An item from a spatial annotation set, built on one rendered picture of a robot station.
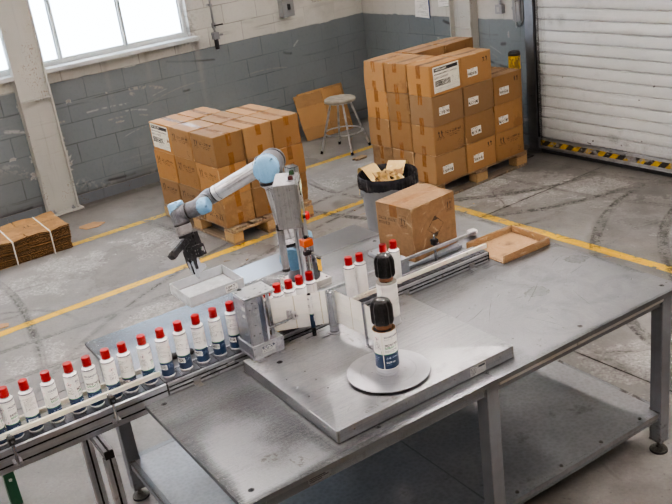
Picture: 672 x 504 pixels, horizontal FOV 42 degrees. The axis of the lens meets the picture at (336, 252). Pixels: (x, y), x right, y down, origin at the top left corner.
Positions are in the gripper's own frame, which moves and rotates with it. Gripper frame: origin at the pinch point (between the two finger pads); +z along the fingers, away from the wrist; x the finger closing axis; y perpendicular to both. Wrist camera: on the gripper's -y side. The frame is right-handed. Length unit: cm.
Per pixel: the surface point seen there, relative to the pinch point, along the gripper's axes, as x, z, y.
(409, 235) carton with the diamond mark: -45, 15, 89
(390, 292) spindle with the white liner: -90, 25, 35
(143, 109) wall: 455, -123, 215
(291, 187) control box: -71, -27, 19
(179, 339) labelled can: -54, 13, -40
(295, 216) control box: -67, -15, 19
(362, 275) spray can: -61, 20, 45
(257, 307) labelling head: -72, 11, -13
